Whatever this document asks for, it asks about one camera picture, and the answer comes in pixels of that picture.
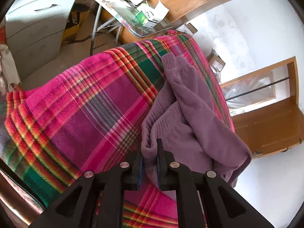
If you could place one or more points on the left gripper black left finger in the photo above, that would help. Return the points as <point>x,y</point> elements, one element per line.
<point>95,199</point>

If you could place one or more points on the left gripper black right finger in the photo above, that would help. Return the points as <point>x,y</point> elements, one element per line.
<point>204,199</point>

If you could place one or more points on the purple fleece garment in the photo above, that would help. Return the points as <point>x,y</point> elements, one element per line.
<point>183,117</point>

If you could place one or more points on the plastic curtain with zipper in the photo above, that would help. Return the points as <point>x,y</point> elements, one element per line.
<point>265,87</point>

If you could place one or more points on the pink green plaid bedspread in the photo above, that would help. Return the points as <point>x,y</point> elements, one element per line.
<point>89,117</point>

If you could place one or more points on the wooden door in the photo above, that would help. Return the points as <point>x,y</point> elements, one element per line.
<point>271,129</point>

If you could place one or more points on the brown cardboard box with label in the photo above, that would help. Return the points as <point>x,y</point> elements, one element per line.
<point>215,61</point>

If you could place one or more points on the white open cardboard box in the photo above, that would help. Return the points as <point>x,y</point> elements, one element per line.
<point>187,28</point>

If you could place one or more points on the white drawer cabinet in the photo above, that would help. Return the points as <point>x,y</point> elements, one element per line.
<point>34,31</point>

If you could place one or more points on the white green tissue box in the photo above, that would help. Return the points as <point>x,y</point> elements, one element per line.
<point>148,16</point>

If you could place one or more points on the glass top side table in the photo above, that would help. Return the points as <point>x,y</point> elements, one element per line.
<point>121,14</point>

